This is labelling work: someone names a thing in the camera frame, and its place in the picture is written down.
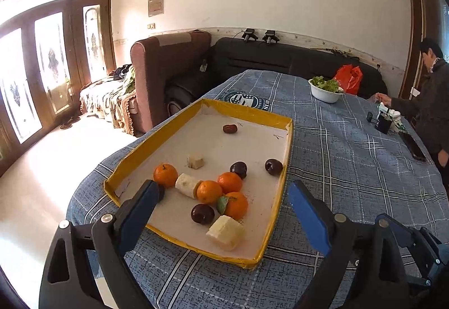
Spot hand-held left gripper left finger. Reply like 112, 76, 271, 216
38, 180, 165, 309

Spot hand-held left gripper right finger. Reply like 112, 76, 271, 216
288, 180, 409, 309

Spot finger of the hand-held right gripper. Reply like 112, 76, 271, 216
384, 213, 421, 253
403, 228, 449, 287

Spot peeled banana cylinder piece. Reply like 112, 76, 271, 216
175, 173, 203, 199

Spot yellow cardboard tray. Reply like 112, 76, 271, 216
104, 98, 293, 269

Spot blue plaid tablecloth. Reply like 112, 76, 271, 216
67, 69, 449, 309

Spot orange with leaf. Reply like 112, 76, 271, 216
219, 191, 249, 221

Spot large banana chunk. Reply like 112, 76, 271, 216
205, 215, 246, 251

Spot black smartphone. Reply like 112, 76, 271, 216
400, 131, 427, 160

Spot black cup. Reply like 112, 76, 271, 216
375, 112, 393, 135

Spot white packets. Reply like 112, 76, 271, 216
377, 102, 402, 120

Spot patterned sofa cover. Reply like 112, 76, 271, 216
79, 65, 137, 136

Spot white bowl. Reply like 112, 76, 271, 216
309, 79, 345, 103

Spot green leafy vegetables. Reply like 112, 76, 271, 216
311, 75, 340, 92

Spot brown armchair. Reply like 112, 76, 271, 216
130, 31, 213, 136

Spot red plastic bag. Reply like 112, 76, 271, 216
333, 64, 363, 95

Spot black sofa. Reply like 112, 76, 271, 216
165, 37, 388, 116

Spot wooden glass door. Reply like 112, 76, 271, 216
0, 0, 116, 176

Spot brown wall plaque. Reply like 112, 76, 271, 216
147, 0, 165, 17

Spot wooden door frame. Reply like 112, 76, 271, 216
396, 0, 427, 99

